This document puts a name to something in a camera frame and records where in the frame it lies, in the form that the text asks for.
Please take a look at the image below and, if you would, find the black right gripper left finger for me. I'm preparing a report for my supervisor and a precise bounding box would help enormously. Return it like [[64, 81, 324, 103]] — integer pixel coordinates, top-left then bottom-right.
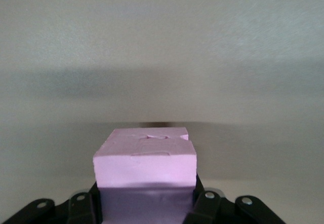
[[2, 182, 103, 224]]

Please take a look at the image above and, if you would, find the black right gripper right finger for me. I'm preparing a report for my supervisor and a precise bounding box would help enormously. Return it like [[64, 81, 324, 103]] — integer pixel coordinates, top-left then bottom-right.
[[182, 174, 287, 224]]

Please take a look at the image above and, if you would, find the pink foam cube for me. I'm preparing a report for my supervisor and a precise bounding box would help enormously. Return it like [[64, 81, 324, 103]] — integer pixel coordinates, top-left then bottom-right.
[[92, 127, 198, 224]]

